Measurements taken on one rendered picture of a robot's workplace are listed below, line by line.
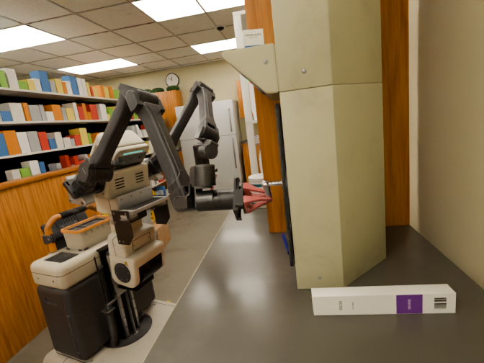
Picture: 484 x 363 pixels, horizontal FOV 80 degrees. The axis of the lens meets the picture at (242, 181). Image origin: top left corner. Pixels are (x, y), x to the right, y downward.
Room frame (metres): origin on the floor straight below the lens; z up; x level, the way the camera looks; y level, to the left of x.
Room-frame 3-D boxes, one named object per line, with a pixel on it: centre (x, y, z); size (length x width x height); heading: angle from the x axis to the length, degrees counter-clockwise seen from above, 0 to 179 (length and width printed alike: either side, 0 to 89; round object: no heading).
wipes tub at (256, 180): (1.40, -0.10, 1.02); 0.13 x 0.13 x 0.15
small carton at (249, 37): (0.77, -0.07, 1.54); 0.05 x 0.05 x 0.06; 7
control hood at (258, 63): (0.81, -0.07, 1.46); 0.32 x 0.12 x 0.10; 170
